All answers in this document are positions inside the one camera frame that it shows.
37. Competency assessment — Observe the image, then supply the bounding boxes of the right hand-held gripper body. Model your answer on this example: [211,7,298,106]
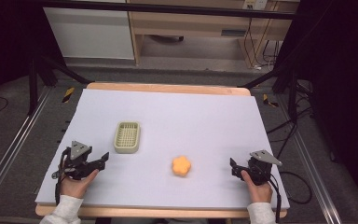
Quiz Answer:
[241,149,283,187]

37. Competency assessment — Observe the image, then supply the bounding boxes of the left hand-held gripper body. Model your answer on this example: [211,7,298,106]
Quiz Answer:
[61,140,106,181]

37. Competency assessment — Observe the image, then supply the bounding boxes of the person's right hand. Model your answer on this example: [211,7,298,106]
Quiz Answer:
[241,170,274,204]

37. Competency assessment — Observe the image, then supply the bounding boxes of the person's left hand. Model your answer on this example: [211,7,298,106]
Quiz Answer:
[60,168,101,200]

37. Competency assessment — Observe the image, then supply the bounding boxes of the beige slotted soap dish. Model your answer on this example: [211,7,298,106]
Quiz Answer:
[113,120,142,155]

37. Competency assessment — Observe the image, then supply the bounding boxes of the orange flower-shaped soap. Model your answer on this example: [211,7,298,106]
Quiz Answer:
[171,155,192,177]

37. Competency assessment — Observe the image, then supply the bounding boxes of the yellow black striped tape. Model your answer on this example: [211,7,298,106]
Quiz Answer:
[262,93,280,109]
[62,86,76,105]

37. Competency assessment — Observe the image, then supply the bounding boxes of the white foam board mat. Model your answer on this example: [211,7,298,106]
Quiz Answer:
[34,88,291,210]

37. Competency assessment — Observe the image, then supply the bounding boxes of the dark curtain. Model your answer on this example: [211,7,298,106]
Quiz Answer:
[274,0,358,216]
[0,0,63,110]

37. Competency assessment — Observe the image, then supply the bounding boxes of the white cabinet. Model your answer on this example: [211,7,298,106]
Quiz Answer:
[42,7,136,61]

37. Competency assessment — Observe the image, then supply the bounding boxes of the wooden desk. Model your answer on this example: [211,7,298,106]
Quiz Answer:
[126,0,301,69]

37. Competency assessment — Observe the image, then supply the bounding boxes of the white power strip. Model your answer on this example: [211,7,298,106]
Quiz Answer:
[242,0,269,11]

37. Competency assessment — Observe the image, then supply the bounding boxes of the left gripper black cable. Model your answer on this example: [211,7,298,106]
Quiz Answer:
[51,147,72,206]

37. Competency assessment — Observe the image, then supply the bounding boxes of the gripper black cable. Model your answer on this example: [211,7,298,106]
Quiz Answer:
[268,174,283,224]
[51,147,72,206]

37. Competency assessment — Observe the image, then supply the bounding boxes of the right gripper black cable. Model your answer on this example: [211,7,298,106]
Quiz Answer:
[268,174,283,224]

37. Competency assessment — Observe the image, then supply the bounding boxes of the black looped floor cable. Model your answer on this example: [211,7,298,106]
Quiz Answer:
[279,170,313,206]

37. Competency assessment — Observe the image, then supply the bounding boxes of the silver metal floor rail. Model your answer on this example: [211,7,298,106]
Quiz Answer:
[275,92,343,224]
[0,86,53,217]

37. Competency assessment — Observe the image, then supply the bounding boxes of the bundle of black floor cables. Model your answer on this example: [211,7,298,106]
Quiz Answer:
[266,79,316,161]

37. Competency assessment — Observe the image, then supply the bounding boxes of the black metal frame leg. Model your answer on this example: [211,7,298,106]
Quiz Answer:
[236,59,301,123]
[27,50,92,117]

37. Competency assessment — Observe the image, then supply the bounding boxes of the hanging desk cables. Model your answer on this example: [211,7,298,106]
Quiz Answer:
[242,17,282,72]

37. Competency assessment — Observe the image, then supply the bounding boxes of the black metal frame bar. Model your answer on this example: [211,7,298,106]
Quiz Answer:
[38,0,296,21]

